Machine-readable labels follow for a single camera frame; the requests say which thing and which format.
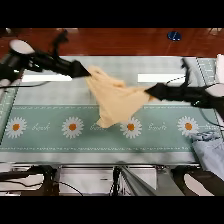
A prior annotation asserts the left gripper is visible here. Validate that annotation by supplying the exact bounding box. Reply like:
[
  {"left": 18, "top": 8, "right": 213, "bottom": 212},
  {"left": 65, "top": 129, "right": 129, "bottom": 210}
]
[{"left": 61, "top": 59, "right": 92, "bottom": 79}]

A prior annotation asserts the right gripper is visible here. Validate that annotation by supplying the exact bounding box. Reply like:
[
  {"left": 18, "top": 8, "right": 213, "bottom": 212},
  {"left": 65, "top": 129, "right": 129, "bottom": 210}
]
[{"left": 144, "top": 82, "right": 176, "bottom": 102}]

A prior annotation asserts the pale yellow T-shirt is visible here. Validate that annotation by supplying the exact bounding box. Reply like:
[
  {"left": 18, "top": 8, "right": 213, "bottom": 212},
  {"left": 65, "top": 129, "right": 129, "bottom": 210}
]
[{"left": 84, "top": 65, "right": 158, "bottom": 130}]

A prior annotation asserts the blue round object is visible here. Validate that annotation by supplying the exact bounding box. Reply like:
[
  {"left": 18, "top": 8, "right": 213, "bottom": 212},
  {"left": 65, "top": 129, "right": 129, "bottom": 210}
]
[{"left": 166, "top": 30, "right": 183, "bottom": 42}]

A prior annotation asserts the white garment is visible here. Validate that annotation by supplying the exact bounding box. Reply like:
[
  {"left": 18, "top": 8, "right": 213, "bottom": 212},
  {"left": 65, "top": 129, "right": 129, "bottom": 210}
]
[{"left": 214, "top": 53, "right": 224, "bottom": 85}]

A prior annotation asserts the light blue garment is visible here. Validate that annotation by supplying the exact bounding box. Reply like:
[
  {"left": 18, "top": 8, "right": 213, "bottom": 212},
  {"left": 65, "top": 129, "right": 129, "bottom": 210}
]
[{"left": 191, "top": 130, "right": 224, "bottom": 183}]

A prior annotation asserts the black cable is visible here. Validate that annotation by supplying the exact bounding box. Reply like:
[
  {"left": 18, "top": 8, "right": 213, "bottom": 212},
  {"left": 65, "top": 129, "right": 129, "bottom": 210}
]
[
  {"left": 54, "top": 180, "right": 85, "bottom": 197},
  {"left": 0, "top": 80, "right": 52, "bottom": 91}
]

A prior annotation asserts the silver frame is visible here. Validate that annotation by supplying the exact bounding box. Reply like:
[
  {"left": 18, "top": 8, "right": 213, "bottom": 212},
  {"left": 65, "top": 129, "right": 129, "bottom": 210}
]
[{"left": 0, "top": 161, "right": 224, "bottom": 197}]

